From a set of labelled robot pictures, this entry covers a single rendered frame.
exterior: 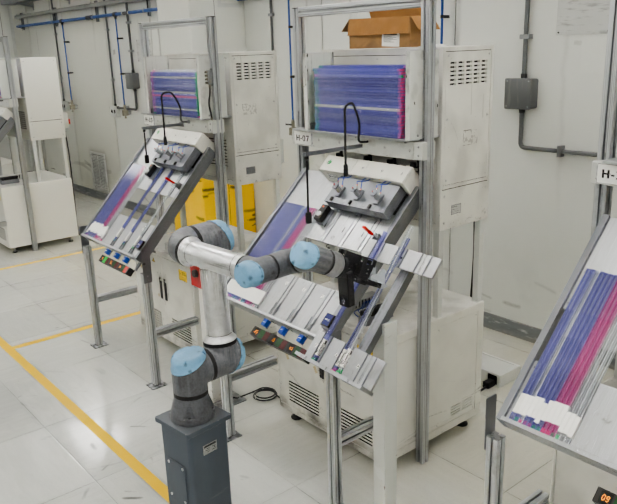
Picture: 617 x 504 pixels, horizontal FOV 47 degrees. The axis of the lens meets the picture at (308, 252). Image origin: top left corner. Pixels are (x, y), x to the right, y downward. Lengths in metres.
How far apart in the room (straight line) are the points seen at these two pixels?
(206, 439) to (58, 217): 4.83
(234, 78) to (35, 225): 3.52
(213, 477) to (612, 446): 1.28
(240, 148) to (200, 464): 2.01
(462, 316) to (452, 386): 0.32
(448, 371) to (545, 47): 1.87
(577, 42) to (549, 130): 0.47
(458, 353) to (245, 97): 1.80
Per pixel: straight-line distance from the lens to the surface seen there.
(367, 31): 3.29
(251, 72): 3.99
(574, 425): 2.02
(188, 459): 2.44
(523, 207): 4.26
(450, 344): 3.14
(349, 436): 2.77
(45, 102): 6.90
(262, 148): 4.04
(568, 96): 4.04
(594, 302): 2.16
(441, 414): 3.25
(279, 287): 2.86
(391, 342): 2.41
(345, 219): 2.88
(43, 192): 6.96
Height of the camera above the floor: 1.74
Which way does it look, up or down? 16 degrees down
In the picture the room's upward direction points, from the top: 2 degrees counter-clockwise
